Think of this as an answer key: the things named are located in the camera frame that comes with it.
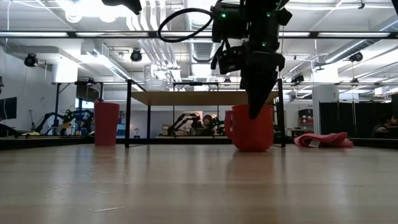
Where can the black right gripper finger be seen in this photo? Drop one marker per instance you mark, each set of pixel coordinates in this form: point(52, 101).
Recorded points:
point(259, 90)
point(245, 82)

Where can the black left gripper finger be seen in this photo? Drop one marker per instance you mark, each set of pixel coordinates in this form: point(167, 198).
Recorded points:
point(132, 4)

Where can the tall dark red cup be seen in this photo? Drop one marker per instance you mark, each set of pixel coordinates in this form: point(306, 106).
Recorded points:
point(106, 124)

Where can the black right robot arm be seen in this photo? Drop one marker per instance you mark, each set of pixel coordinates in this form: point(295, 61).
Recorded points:
point(264, 18)

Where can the background black robot arm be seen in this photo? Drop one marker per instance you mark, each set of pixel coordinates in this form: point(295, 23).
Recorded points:
point(73, 117)
point(183, 119)

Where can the wooden shelf with black legs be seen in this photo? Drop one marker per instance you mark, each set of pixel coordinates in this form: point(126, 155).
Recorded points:
point(192, 98)

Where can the black hanging reel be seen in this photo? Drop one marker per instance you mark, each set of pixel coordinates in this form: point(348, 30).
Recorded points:
point(356, 57)
point(298, 78)
point(136, 55)
point(31, 60)

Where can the person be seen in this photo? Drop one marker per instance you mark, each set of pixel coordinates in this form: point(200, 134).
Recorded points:
point(385, 124)
point(207, 120)

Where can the overhead light bar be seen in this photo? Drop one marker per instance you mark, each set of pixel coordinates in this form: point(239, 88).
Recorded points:
point(186, 34)

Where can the pink cloth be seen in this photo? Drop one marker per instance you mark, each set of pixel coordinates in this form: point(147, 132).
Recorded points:
point(326, 139)

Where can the black partition curtain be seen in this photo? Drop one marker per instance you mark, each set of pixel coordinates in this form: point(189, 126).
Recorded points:
point(351, 118)

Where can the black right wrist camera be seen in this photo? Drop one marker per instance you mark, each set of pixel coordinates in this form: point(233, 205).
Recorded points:
point(231, 60)

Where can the silver ventilation duct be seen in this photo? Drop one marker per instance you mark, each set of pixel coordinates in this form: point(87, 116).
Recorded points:
point(200, 51)

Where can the background black metal frame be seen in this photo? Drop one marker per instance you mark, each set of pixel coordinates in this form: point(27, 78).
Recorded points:
point(57, 102)

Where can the black aluminium table frame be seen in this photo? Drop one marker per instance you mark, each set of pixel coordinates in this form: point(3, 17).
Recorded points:
point(46, 142)

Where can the black wall monitor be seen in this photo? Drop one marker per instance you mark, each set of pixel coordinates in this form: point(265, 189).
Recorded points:
point(7, 108)

